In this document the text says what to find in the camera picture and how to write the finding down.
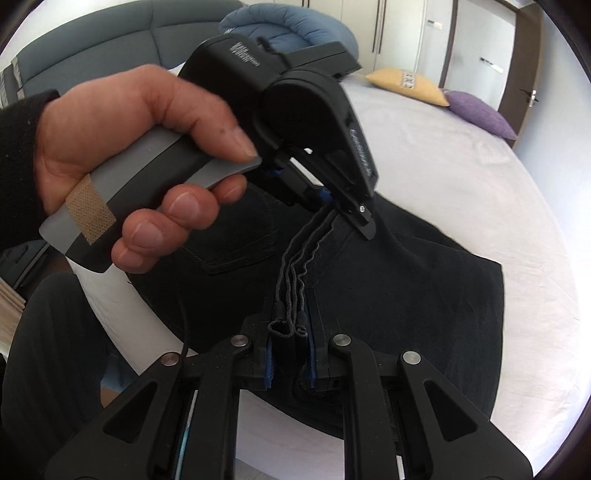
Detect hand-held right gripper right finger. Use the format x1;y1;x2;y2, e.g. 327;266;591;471
307;300;532;480

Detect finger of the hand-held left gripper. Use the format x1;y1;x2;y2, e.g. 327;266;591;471
272;152;331;208
335;196;377;241

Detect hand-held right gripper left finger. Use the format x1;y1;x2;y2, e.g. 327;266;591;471
39;316;273;480

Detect black pants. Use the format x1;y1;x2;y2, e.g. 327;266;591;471
124;185;504;444

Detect person's left forearm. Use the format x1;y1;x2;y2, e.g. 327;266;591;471
0;90;61;252

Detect person's left hand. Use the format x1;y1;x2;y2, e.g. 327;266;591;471
34;65;258;273

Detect blue rolled duvet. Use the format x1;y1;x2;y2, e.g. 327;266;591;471
219;7;358;56

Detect bed with white sheet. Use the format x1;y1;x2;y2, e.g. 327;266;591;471
65;69;580;467

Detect yellow pillow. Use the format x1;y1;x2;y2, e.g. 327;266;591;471
366;68;451;107

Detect white wardrobe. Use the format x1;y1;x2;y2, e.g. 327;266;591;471
355;0;518;90

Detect purple pillow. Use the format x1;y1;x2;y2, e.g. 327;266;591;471
445;91;518;140

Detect grey padded headboard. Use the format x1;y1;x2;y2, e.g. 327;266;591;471
0;0;245;107

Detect person's leg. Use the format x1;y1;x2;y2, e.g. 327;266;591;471
0;272;123;480

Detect dark brown door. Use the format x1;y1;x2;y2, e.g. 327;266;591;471
496;0;543;121

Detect black cable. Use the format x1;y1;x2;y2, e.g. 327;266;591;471
178;272;191;358

